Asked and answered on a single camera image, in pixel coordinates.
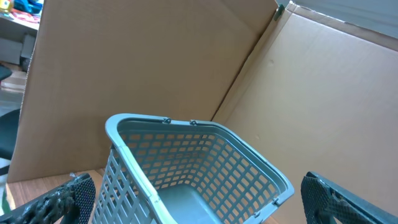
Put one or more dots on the right cardboard panel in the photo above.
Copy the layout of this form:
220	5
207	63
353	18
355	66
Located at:
319	94

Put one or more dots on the left cardboard panel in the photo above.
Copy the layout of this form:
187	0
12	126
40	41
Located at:
96	58

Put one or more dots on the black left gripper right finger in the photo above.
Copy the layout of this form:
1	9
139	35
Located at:
325	202

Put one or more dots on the cardboard panel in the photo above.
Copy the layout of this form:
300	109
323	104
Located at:
96	58
319	94

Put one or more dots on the black office chair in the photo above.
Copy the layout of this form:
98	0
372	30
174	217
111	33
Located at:
10	114

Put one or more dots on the grey plastic basket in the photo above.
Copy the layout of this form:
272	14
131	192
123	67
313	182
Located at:
161	170

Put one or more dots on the green clip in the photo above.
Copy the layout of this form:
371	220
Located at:
279	12

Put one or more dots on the cluttered background shelf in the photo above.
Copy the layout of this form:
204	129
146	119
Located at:
20	22

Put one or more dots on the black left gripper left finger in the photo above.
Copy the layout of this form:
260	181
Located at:
71	202

